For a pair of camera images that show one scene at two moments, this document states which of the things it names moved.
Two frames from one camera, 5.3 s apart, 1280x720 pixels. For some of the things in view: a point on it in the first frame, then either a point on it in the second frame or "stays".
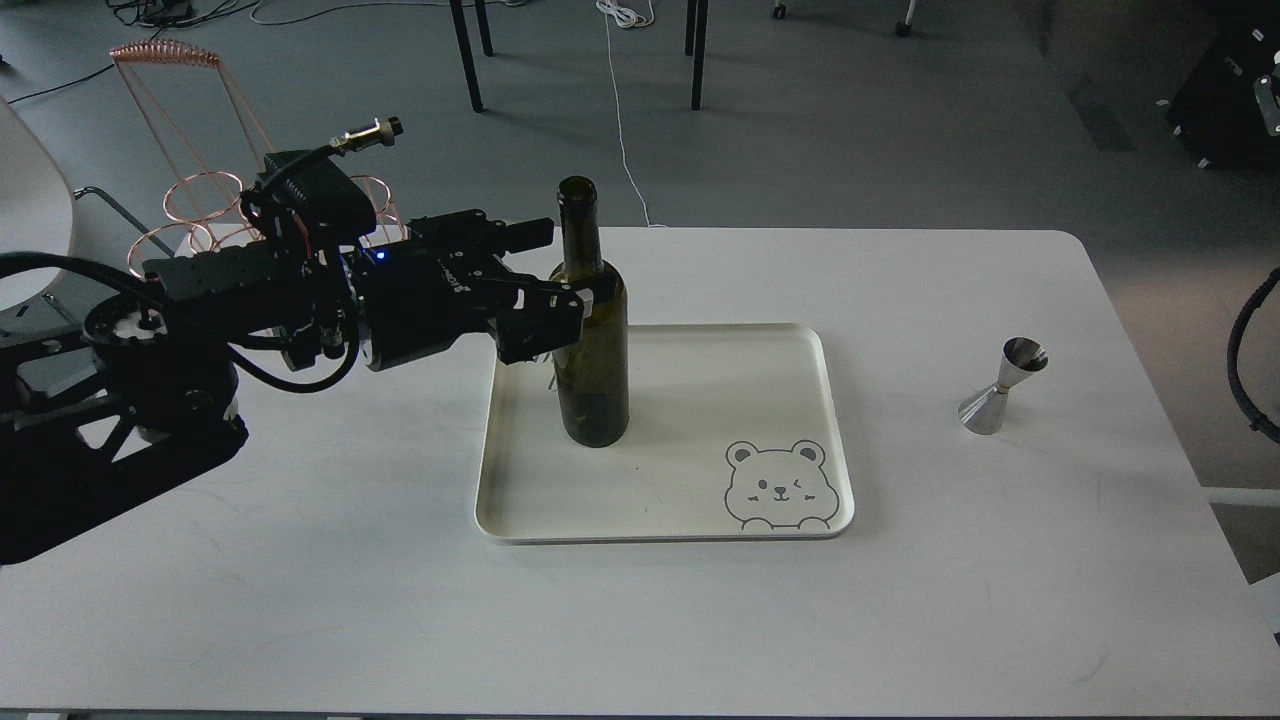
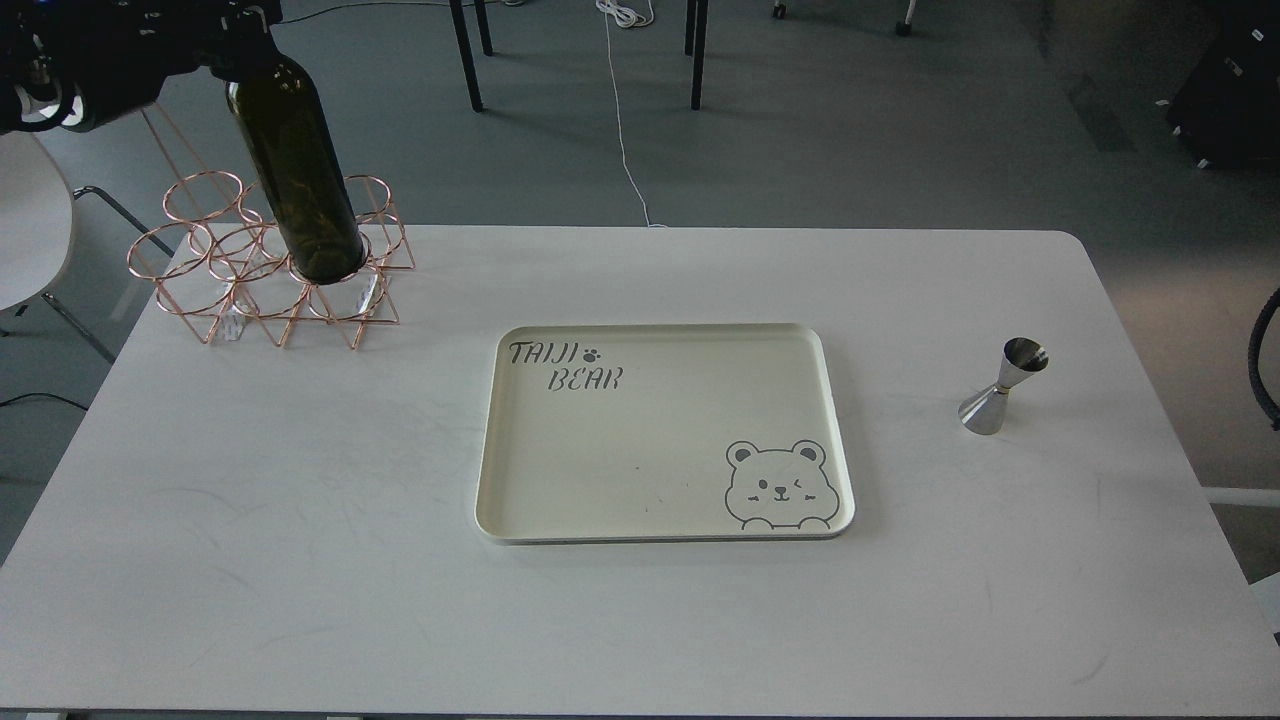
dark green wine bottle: [593, 383] -> [298, 167]
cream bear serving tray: [734, 431] stays
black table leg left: [456, 7] stays
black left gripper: [420, 293] -> [120, 53]
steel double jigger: [985, 412] stays
